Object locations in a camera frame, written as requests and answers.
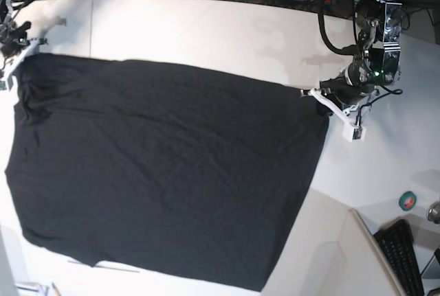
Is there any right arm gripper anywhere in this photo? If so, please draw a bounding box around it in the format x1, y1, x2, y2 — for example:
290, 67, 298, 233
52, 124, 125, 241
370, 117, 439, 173
1, 21, 48, 91

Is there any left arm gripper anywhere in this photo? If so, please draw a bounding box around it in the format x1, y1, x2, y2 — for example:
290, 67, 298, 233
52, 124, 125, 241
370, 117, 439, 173
300, 67, 376, 142

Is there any black t-shirt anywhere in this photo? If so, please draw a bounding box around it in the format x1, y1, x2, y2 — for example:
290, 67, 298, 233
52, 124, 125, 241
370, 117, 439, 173
5, 54, 329, 292

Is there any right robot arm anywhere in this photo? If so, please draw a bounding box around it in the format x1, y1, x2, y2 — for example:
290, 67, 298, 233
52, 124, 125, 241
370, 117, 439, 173
1, 0, 47, 91

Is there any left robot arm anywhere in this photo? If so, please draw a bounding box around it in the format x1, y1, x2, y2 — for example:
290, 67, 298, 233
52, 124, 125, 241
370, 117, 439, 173
302, 0, 403, 142

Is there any green tape roll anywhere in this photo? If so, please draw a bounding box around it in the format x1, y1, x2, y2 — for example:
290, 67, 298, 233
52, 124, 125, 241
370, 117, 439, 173
398, 191, 417, 212

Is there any black keyboard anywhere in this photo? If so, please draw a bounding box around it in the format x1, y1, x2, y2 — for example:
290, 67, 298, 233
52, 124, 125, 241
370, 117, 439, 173
374, 219, 425, 296

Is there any white partition panel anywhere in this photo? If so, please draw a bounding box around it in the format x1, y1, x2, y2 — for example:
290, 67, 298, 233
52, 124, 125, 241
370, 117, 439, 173
262, 190, 405, 295

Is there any silver round knob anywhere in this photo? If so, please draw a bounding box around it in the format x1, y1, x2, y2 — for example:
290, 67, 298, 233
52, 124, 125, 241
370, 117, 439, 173
426, 201, 440, 225

